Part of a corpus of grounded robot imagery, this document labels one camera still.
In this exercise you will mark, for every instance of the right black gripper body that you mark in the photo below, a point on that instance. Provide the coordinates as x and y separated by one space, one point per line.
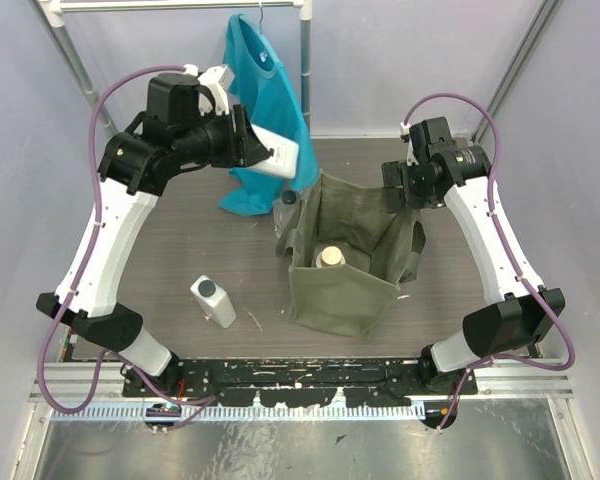
397 173

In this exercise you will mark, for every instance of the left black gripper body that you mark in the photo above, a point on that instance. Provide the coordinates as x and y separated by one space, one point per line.
239 138

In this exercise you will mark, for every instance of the white bottle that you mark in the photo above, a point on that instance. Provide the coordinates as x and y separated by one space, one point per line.
214 301
283 161

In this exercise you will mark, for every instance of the clear bottle black cap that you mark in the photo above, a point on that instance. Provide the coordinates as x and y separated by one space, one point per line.
283 209

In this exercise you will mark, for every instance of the olive canvas bag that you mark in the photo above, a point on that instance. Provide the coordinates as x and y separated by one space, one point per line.
382 251

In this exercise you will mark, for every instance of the beige round bottle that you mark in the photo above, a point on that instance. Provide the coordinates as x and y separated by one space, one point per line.
330 256

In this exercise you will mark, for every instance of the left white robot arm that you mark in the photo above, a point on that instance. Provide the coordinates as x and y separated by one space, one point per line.
133 174

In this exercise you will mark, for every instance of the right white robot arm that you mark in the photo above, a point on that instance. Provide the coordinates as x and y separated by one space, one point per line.
519 309

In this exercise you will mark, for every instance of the teal t-shirt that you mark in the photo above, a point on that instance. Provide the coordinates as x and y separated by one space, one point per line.
262 85

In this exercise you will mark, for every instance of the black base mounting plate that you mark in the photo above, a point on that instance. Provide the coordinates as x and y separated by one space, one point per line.
301 383

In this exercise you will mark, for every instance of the white metal clothes rack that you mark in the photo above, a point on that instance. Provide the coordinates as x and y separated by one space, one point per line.
91 43

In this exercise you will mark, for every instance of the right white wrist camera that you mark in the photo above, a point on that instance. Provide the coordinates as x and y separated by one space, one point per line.
427 137

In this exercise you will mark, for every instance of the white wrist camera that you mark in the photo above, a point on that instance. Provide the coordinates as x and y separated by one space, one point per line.
427 137
218 80

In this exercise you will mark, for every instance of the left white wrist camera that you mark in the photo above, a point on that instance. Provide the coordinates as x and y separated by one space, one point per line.
218 80

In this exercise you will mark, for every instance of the wire clothes hanger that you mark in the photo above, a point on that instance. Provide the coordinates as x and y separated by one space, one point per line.
262 9

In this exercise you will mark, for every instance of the white slotted cable duct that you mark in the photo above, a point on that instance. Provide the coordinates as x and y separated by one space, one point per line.
119 412

